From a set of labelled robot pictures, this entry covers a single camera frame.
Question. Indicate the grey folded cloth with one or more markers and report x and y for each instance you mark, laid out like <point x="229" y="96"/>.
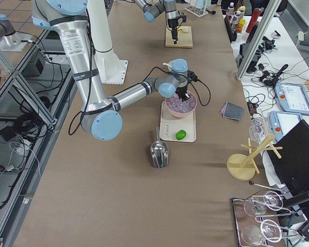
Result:
<point x="232" y="111"/>

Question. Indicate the teach pendant tablet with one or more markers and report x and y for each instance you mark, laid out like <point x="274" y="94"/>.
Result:
<point x="292" y="97"/>
<point x="283" y="122"/>

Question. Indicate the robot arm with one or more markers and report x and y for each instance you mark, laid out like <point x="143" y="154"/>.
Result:
<point x="85" y="36"/>
<point x="151" y="12"/>

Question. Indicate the white plastic spoon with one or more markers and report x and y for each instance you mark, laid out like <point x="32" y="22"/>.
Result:
<point x="167" y="64"/>

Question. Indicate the pastel cup rack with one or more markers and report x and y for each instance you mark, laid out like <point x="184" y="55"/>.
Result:
<point x="199" y="7"/>

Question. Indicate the mint green bowl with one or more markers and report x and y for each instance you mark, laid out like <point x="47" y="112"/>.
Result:
<point x="171" y="62"/>

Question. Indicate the metal ice scoop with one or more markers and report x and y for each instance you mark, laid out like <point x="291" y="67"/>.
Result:
<point x="159" y="151"/>

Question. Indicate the white pillar stand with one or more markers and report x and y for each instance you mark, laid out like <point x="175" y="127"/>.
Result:
<point x="112" y="70"/>

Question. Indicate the black monitor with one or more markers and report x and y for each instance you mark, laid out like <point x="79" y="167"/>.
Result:
<point x="292" y="168"/>

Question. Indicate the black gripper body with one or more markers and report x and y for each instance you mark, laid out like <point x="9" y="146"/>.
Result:
<point x="172" y="23"/>
<point x="182" y="90"/>

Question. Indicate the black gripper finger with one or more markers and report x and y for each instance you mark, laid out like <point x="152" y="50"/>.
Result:
<point x="184" y="96"/>
<point x="174" y="34"/>

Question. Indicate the wooden mug tree stand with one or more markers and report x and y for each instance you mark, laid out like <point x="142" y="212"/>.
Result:
<point x="243" y="167"/>

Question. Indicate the aluminium frame post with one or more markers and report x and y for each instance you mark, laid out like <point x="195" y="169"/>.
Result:
<point x="257" y="37"/>

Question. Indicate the wine glass rack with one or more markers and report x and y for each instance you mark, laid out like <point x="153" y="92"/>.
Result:
<point x="256" y="220"/>

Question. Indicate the green lime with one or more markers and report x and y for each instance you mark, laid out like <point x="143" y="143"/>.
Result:
<point x="180" y="135"/>

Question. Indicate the wooden cutting board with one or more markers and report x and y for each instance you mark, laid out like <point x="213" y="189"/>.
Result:
<point x="185" y="40"/>

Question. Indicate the pink bowl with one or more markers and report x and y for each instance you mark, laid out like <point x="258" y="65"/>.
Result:
<point x="180" y="115"/>

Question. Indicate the pile of clear ice cubes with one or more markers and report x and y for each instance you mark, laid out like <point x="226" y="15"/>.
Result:
<point x="179" y="106"/>

